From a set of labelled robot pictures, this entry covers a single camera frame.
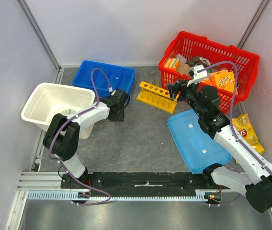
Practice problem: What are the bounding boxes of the short clear glass tube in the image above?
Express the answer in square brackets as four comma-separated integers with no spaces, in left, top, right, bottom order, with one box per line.
[154,77,160,92]

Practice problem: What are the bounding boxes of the clear bag of swabs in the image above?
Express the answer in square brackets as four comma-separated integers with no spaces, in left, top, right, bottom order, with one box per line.
[61,109,76,116]

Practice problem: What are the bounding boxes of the yellow Lays chips bag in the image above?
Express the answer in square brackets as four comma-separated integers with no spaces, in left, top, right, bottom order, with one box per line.
[232,114,266,155]

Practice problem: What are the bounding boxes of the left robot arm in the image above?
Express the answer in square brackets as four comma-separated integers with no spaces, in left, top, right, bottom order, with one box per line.
[43,90,130,188]

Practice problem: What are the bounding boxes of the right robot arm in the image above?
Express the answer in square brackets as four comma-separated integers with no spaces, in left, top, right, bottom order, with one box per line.
[167,80,272,213]

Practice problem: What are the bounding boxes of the yellow test tube rack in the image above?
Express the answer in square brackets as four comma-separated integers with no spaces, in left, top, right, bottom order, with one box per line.
[136,81,179,114]

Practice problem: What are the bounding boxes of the orange green sponge pack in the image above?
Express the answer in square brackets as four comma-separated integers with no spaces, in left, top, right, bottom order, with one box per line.
[163,57,181,71]

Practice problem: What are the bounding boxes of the blue divided plastic tray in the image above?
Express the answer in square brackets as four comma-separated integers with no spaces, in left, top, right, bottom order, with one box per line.
[72,60,136,97]

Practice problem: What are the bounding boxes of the orange Scrub Daddy package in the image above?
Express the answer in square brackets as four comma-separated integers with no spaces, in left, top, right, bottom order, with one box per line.
[210,69,235,92]

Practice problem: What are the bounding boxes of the red shopping basket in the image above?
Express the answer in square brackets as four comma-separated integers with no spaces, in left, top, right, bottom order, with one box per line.
[159,31,260,105]

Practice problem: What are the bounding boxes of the light blue plastic lid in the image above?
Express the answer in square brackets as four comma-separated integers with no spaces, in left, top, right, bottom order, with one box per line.
[167,110,232,174]

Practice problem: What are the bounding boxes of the white plastic tub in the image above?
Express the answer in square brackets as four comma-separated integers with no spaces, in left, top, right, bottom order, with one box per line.
[21,83,95,131]

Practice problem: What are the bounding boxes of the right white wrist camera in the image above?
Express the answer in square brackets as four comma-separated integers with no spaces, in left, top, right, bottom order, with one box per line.
[187,65,208,87]

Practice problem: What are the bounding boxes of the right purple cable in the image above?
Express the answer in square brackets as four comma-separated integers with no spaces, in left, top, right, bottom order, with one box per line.
[198,60,272,219]

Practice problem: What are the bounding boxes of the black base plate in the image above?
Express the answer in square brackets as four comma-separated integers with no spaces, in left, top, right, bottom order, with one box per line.
[60,171,223,197]

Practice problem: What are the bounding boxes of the white cable duct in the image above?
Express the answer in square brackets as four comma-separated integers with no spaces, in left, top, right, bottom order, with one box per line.
[27,191,208,202]

